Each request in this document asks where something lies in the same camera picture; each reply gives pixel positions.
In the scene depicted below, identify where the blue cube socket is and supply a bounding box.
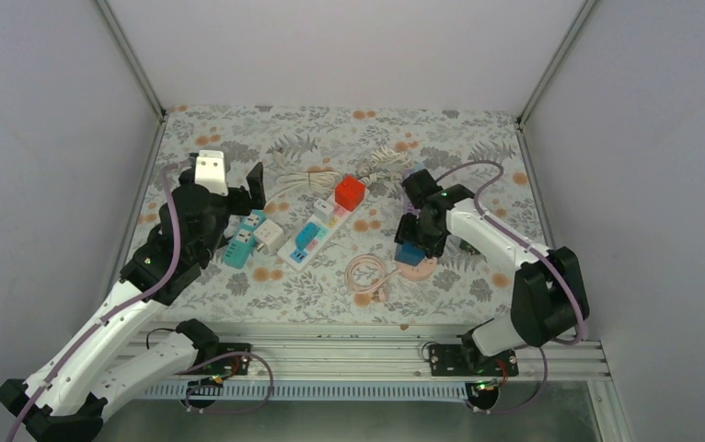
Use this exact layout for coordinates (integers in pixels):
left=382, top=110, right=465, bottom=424
left=394, top=242, right=425, bottom=267

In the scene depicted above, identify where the dark green cube socket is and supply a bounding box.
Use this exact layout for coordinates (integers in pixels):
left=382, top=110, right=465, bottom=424
left=459, top=239, right=480, bottom=255

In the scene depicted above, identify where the pink round socket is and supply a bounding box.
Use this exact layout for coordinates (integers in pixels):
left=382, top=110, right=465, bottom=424
left=396, top=258, right=437, bottom=281

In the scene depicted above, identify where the white tiger cube socket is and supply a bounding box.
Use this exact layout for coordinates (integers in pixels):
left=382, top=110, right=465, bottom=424
left=253, top=219, right=286, bottom=255

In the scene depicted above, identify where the cyan cube socket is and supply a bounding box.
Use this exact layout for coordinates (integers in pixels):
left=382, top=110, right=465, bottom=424
left=295, top=222, right=319, bottom=250

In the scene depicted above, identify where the white cube plug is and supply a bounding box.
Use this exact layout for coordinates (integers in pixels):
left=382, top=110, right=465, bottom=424
left=313, top=199, right=335, bottom=225

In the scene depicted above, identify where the white multicolour power strip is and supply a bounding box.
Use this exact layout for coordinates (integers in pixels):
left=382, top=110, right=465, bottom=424
left=277, top=194, right=363, bottom=273

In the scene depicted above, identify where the red cube socket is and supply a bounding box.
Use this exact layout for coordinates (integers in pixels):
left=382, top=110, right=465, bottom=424
left=334, top=175, right=366, bottom=212

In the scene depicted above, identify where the purple power strip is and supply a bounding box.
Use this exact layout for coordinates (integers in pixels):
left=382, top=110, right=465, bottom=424
left=400, top=162, right=425, bottom=215

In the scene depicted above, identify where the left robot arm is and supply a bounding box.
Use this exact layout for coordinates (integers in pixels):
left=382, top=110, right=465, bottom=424
left=0, top=155, right=265, bottom=441

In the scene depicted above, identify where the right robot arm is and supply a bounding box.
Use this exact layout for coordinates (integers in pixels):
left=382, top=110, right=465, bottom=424
left=395, top=169, right=590, bottom=375

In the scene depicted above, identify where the teal power strip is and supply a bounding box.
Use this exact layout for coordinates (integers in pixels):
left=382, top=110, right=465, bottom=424
left=223, top=210, right=267, bottom=270

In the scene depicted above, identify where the floral table mat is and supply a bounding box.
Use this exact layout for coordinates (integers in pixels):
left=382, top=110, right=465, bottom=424
left=153, top=105, right=543, bottom=328

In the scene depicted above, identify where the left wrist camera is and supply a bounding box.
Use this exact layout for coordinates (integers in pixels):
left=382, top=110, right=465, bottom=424
left=193, top=149, right=228, bottom=196

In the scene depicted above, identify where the white coiled power cord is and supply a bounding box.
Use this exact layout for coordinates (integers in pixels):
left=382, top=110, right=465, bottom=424
left=260, top=151, right=344, bottom=212

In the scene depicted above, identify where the pink coiled cable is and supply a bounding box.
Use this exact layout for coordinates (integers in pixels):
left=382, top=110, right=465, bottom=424
left=344, top=252, right=404, bottom=303

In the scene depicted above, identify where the white braided cord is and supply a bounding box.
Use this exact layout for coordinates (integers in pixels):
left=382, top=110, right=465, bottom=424
left=355, top=145, right=411, bottom=184

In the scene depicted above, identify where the aluminium rail frame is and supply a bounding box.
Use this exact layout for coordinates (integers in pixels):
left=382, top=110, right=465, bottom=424
left=114, top=322, right=630, bottom=441

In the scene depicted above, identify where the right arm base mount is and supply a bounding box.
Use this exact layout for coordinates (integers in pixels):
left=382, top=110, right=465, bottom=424
left=419, top=341, right=549, bottom=415

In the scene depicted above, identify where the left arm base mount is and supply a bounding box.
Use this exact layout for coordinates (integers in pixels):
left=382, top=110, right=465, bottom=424
left=144, top=329, right=275, bottom=416

